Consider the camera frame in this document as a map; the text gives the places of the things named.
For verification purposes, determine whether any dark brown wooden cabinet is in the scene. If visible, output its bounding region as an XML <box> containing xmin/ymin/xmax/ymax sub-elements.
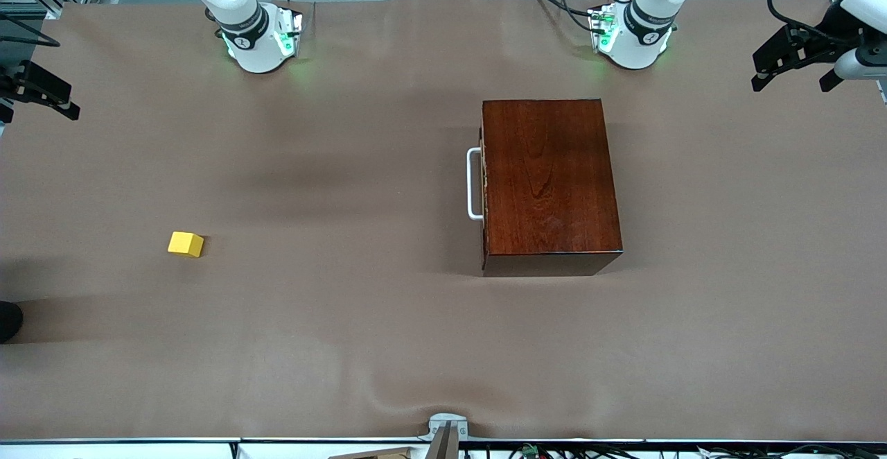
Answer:
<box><xmin>480</xmin><ymin>98</ymin><xmax>623</xmax><ymax>277</ymax></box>

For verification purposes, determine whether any large table cover mat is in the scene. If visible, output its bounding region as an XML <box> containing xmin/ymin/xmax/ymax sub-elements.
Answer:
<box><xmin>0</xmin><ymin>0</ymin><xmax>887</xmax><ymax>442</ymax></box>

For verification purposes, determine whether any yellow block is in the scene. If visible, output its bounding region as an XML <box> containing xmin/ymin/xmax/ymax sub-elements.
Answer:
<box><xmin>167</xmin><ymin>231</ymin><xmax>205</xmax><ymax>259</ymax></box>

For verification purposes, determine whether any grey metal clamp bracket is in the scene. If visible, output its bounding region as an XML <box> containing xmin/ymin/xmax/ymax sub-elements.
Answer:
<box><xmin>418</xmin><ymin>413</ymin><xmax>471</xmax><ymax>459</ymax></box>

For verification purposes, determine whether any wooden drawer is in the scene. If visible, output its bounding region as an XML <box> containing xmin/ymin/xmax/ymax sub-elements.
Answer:
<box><xmin>479</xmin><ymin>125</ymin><xmax>487</xmax><ymax>260</ymax></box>

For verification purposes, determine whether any white metal drawer handle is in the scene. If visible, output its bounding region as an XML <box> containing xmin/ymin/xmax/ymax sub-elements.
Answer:
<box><xmin>466</xmin><ymin>147</ymin><xmax>484</xmax><ymax>222</ymax></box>

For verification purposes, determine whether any light wooden board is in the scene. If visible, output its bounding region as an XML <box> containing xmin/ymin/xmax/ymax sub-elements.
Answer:
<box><xmin>328</xmin><ymin>447</ymin><xmax>414</xmax><ymax>459</ymax></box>

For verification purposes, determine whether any black round object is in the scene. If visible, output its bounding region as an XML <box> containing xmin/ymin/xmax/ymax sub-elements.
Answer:
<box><xmin>0</xmin><ymin>301</ymin><xmax>24</xmax><ymax>343</ymax></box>

